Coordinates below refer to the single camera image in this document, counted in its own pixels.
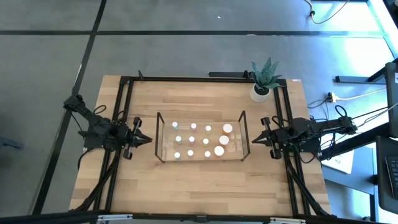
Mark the black crossbar silver brackets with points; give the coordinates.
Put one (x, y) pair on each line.
(62, 217)

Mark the pink cups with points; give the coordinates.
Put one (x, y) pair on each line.
(190, 152)

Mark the orange cup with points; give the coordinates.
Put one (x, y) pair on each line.
(227, 128)

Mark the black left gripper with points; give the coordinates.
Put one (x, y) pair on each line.
(133, 143)

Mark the black desk foot bar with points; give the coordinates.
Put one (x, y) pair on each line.
(357, 79)

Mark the black desk monitor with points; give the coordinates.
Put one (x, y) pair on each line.
(392, 99)

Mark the green cups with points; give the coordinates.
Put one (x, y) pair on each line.
(175, 125)

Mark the black keyboard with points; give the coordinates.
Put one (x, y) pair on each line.
(392, 174)

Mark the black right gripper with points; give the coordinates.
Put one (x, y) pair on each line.
(273, 140)

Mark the snake plant in white pot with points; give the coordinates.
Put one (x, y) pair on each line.
(260, 93)

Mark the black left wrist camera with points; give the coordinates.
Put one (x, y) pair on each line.
(123, 134)

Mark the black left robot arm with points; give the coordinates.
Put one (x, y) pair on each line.
(96, 124)

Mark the pink medicine bottle white cap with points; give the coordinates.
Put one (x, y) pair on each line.
(191, 139)

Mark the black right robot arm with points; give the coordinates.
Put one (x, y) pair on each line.
(317, 127)

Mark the small pink cup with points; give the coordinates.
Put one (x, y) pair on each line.
(193, 126)

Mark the wooden shelf black metal frame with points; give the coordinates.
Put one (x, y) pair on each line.
(202, 149)

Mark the black extrusion table frame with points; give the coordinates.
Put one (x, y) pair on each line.
(186, 79)

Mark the small black camera box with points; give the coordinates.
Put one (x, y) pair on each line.
(201, 218)

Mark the yellow cups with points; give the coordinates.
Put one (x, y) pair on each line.
(206, 141)

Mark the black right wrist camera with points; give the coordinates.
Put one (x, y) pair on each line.
(284, 136)

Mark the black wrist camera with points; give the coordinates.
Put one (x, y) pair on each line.
(284, 136)
(123, 134)

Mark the white paper sheet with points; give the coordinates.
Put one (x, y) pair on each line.
(342, 163)

